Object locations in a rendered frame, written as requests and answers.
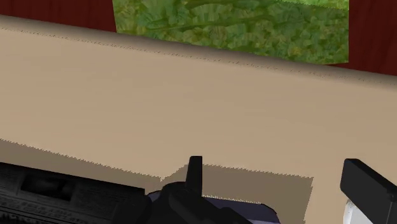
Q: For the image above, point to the black cassette radio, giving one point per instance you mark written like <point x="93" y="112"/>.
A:
<point x="55" y="198"/>

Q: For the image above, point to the white rounded thing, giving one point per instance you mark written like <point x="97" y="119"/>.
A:
<point x="352" y="214"/>

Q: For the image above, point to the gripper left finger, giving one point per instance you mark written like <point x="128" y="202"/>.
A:
<point x="195" y="186"/>

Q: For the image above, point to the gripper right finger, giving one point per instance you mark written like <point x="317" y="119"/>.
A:
<point x="372" y="189"/>

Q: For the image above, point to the green patterned robot stand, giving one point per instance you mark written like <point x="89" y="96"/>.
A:
<point x="232" y="28"/>

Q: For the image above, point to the dark purple flat thing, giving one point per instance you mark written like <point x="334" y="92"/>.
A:
<point x="248" y="210"/>

